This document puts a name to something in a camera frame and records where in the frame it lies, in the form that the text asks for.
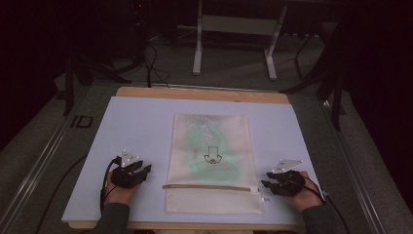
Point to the person's right hand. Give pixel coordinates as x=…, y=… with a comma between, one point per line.
x=304, y=196

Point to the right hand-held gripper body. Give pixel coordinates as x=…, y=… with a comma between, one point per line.
x=290, y=185

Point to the person's left hand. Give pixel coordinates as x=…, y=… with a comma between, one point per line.
x=119, y=194

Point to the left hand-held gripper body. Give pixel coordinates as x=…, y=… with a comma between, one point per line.
x=125, y=178

